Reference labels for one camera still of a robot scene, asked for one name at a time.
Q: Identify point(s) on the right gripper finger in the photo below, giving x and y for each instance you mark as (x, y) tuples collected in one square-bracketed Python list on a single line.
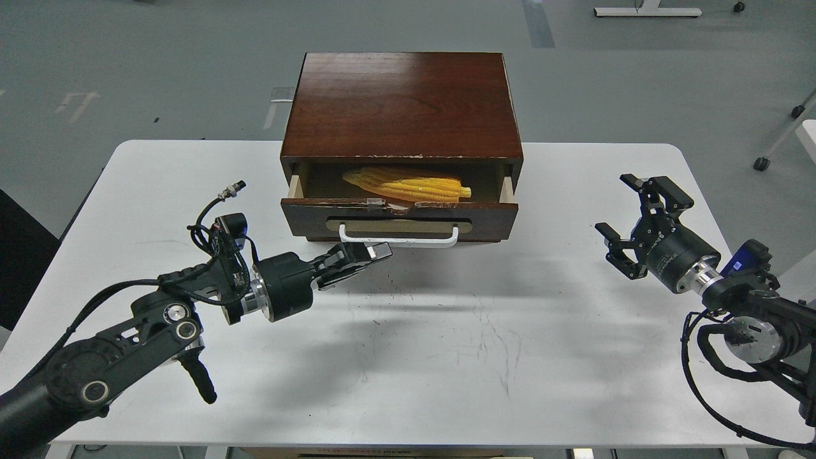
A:
[(616, 256), (662, 202)]

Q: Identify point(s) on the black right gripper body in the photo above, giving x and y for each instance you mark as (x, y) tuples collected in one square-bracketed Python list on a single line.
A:
[(669, 250)]

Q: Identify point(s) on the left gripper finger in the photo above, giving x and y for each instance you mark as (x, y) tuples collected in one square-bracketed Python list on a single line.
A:
[(325, 282), (343, 258)]

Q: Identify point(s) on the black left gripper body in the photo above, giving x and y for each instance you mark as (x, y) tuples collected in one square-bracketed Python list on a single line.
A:
[(287, 280)]

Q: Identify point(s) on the wooden drawer white handle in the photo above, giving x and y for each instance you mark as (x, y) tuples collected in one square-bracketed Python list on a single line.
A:
[(324, 220)]

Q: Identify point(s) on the yellow corn cob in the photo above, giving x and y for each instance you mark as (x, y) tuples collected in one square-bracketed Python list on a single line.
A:
[(409, 184)]

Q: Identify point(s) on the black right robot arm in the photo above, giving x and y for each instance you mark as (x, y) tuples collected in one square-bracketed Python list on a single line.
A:
[(753, 330)]

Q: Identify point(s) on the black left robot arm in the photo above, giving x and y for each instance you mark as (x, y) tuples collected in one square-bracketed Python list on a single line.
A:
[(78, 381)]

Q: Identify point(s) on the white wheeled stand leg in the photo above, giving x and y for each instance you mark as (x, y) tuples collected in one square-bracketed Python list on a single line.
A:
[(796, 118)]

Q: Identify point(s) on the dark wooden cabinet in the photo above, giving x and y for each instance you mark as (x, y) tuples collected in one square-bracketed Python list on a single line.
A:
[(408, 107)]

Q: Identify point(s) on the white stand base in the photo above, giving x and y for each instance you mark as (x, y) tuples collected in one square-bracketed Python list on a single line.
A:
[(648, 9)]

